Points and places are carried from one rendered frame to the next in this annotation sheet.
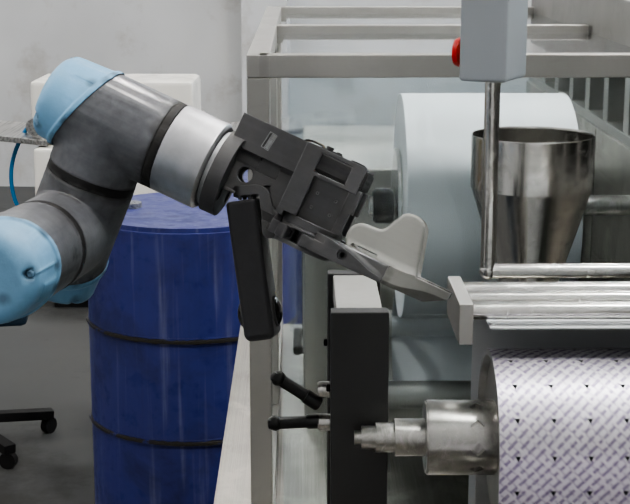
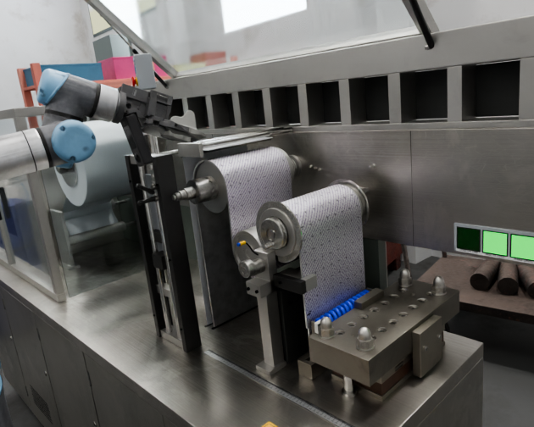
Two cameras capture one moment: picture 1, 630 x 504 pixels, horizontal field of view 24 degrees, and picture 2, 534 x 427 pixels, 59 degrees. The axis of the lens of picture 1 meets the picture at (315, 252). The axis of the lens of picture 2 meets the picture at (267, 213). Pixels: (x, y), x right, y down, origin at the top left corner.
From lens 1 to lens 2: 0.62 m
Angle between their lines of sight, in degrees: 40
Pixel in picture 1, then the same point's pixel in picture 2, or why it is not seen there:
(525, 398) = (226, 168)
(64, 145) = (57, 102)
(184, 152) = (109, 97)
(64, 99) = (55, 82)
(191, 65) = not seen: outside the picture
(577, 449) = (244, 179)
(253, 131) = (128, 89)
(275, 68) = (26, 112)
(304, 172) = (152, 100)
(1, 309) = (85, 153)
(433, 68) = not seen: hidden behind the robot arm
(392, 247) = (186, 122)
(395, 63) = not seen: hidden behind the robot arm
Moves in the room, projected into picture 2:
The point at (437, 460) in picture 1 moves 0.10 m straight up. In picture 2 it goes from (203, 196) to (197, 157)
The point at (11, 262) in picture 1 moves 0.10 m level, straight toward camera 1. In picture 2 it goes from (86, 133) to (122, 130)
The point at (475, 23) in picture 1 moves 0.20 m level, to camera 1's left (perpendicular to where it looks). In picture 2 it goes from (141, 69) to (74, 72)
